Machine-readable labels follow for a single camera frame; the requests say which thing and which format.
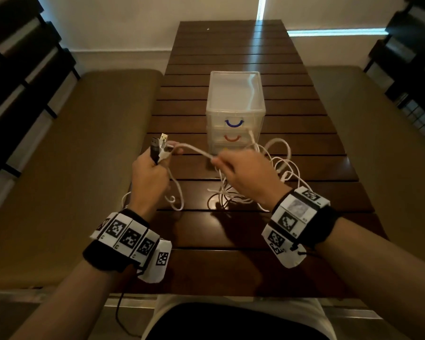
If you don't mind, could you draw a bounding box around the clear plastic three-drawer organiser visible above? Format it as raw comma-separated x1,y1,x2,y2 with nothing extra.
205,71,266,156

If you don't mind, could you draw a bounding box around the person's left hand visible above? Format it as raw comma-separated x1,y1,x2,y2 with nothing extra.
127,140,185,222

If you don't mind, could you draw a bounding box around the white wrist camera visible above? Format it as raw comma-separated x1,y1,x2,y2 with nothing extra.
138,238,172,284
262,224,307,269

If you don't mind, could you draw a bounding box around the person's right hand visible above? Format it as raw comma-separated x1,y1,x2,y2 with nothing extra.
211,149,293,211

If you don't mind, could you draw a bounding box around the black marker wristband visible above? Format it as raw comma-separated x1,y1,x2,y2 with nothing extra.
262,187,340,250
83,208,162,273

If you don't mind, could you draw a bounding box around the tangle of white cables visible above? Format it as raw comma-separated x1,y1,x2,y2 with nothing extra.
207,130,312,213

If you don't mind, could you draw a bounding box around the clear drawer blue handle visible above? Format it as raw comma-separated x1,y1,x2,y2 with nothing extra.
206,109,265,130

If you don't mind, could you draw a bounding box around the clear drawer red handle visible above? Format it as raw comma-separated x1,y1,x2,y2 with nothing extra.
207,126,261,144

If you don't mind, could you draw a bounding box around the brown bench cushion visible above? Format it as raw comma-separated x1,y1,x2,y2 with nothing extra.
306,65,425,270
0,69,163,289

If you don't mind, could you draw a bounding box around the person's left forearm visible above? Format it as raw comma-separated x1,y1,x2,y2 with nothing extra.
10,260,128,340

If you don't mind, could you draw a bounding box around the person's black garment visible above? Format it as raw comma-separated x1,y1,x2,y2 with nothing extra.
147,302,330,340

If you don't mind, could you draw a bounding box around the thin black camera cable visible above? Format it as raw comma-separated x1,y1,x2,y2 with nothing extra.
115,271,144,339

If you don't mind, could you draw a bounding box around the clear drawer yellow handle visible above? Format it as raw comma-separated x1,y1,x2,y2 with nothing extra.
209,140,259,156

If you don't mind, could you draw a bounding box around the black framed wire grid panel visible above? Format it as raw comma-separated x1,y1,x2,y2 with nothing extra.
400,99,425,151

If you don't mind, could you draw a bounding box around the black USB cable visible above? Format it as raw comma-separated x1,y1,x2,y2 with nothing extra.
150,137,161,164

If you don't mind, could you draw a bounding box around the person's right forearm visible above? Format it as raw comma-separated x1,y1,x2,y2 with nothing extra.
315,217,425,340

